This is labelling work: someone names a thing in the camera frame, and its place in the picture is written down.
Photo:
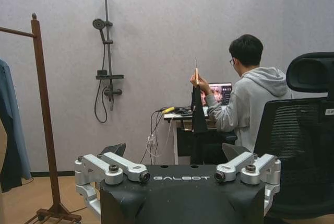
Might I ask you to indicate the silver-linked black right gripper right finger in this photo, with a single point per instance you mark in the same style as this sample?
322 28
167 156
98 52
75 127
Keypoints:
257 167

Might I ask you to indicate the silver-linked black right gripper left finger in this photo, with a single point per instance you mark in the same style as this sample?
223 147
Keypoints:
114 167

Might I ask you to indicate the black garment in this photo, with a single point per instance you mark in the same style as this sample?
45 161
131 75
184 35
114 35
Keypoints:
199 114

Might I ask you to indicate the wooden hanger with metal hook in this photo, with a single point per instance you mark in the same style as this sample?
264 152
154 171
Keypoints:
196 73

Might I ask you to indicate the blue hanging garment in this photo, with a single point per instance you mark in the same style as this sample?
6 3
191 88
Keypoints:
11 119

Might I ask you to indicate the white power strip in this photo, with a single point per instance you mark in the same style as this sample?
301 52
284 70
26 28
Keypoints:
152 140

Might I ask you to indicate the black mesh office chair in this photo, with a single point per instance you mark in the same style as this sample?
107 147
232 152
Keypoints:
297 140

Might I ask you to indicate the white desk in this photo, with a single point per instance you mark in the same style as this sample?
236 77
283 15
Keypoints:
172 130

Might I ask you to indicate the person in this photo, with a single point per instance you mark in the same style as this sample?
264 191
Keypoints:
250 98

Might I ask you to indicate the yellow tool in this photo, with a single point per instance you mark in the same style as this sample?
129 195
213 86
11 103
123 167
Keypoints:
168 110

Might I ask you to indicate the open laptop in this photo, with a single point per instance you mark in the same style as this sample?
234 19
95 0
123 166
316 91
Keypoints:
220 93

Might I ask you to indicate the brown wooden clothes rack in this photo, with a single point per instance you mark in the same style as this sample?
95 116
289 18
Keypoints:
43 96

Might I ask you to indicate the black shower column with head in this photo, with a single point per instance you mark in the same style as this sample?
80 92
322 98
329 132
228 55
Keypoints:
107 51

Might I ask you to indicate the black hand shower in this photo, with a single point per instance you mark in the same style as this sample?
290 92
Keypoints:
99 25

